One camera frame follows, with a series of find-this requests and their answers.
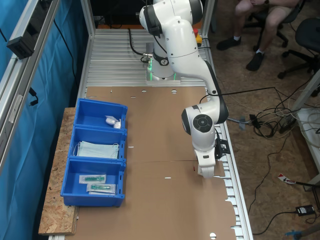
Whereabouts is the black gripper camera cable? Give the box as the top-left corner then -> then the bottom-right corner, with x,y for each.
199,86 -> 286,108

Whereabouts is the black gripper camera mount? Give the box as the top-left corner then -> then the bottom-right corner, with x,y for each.
214,138 -> 231,160

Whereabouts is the white metal cart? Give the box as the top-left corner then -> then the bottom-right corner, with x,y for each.
291,67 -> 320,186

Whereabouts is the black power adapter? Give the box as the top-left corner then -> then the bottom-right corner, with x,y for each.
295,204 -> 315,218

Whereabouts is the surgical mask stack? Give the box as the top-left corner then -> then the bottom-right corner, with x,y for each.
73,140 -> 120,160

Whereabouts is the black floor connector box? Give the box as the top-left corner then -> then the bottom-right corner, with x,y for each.
249,113 -> 262,129

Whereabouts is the black office chair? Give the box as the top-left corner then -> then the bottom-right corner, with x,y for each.
277,17 -> 320,98
243,0 -> 309,50

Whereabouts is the blue plastic storage bin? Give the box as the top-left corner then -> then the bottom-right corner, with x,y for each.
60,157 -> 126,208
74,97 -> 129,130
67,125 -> 128,163

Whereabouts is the person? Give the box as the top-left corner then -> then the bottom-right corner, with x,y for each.
216,0 -> 303,72

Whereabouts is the aluminium profile frame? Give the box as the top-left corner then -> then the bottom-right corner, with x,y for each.
0,0 -> 218,176

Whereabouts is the brown cardboard sheet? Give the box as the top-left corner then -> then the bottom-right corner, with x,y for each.
73,86 -> 237,240

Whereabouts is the dangling black ferrite cable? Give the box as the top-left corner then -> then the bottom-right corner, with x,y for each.
27,86 -> 40,107

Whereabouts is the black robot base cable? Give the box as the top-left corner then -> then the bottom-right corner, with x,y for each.
127,27 -> 154,64

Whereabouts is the black power strip cable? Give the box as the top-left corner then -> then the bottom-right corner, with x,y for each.
53,19 -> 77,85

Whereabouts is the dark floor power strip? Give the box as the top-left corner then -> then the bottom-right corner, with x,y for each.
279,116 -> 298,134

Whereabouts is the chipboard plank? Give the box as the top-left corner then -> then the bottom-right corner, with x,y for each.
38,107 -> 80,236

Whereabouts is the red yellow emergency stop button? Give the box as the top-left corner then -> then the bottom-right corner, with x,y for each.
194,27 -> 204,44

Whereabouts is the blue tape piece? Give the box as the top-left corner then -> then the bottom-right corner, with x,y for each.
284,229 -> 305,239

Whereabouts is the packed green syringe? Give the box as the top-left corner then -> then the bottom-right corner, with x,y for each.
86,183 -> 118,196
78,174 -> 107,185

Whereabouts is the multi-socket power strip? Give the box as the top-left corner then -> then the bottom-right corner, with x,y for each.
6,0 -> 61,60

